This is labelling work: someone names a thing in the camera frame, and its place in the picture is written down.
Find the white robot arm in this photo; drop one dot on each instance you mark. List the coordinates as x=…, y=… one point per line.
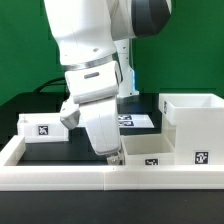
x=85, y=32

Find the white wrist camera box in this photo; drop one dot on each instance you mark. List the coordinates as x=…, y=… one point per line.
x=69, y=114

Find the white drawer with tag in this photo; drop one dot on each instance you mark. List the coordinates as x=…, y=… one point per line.
x=42, y=128
x=149, y=150

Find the white U-shaped boundary frame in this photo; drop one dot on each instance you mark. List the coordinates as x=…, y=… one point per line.
x=14, y=177

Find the white fiducial marker sheet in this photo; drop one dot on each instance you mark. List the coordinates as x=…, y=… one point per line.
x=135, y=121

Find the white drawer cabinet box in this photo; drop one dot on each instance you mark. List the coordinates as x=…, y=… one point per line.
x=194, y=126

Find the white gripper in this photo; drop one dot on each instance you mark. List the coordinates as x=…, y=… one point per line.
x=102, y=126

